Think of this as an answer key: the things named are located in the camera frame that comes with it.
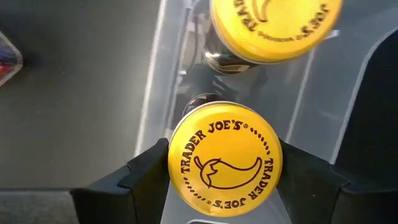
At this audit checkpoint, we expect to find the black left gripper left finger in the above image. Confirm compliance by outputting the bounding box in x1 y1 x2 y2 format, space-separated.
70 138 171 224

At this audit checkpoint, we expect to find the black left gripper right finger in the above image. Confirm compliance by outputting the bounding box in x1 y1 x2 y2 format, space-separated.
275 138 398 224

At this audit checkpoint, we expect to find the yellow-lidded dark spice jar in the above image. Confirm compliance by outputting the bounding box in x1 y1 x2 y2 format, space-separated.
167 92 284 218
201 0 345 75

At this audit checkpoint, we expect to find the red-lidded smoked paprika tin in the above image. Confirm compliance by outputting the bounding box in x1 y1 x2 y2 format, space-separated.
0 30 24 88

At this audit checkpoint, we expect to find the clear plastic bin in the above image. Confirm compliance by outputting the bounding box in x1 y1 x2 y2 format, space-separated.
133 0 398 224

